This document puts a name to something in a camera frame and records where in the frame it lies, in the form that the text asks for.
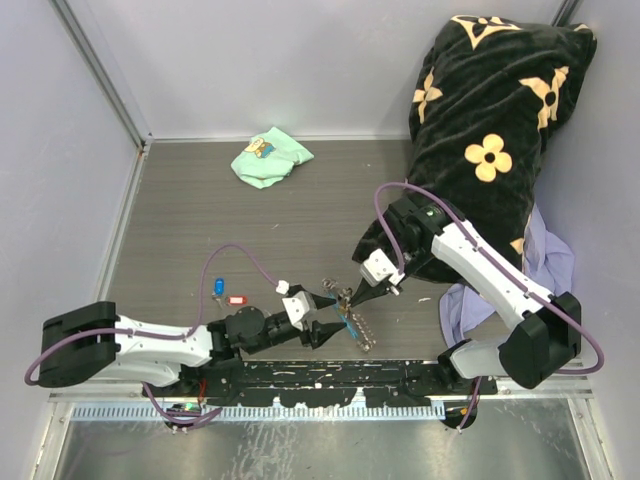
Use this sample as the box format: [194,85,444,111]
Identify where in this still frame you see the blue handled key ring organizer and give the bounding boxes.
[322,278,376,353]

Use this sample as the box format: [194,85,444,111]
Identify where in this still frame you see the key with blue tag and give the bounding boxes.
[211,277,225,306]

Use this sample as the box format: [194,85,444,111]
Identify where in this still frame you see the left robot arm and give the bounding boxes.
[25,285,347,396]

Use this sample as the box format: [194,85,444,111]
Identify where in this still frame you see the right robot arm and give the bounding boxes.
[348,198,581,394]

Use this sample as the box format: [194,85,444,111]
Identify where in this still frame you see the red key tag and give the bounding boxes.
[225,295,248,306]

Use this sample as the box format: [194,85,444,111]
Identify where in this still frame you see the mint green cloth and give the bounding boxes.
[230,127,314,190]

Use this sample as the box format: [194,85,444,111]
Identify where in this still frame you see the lavender cloth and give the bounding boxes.
[439,205,575,347]

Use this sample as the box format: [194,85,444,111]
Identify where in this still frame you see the black floral blanket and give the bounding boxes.
[352,13,599,286]

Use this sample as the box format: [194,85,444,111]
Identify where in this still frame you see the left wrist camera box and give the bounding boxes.
[282,291,317,331]

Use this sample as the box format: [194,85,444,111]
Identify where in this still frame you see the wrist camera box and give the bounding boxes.
[359,249,405,287]
[282,291,317,331]

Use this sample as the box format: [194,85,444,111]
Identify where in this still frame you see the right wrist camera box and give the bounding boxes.
[359,249,405,287]

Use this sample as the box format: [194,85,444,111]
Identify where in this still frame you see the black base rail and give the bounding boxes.
[151,360,474,408]

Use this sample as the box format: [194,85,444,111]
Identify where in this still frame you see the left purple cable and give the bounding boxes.
[24,243,284,431]

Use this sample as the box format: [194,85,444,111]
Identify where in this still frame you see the purple cable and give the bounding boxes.
[373,180,605,431]
[24,243,284,431]

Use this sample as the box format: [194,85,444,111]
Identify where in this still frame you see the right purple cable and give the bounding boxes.
[373,180,605,431]

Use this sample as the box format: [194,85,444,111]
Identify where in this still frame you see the aluminium corner post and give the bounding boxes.
[49,0,153,150]

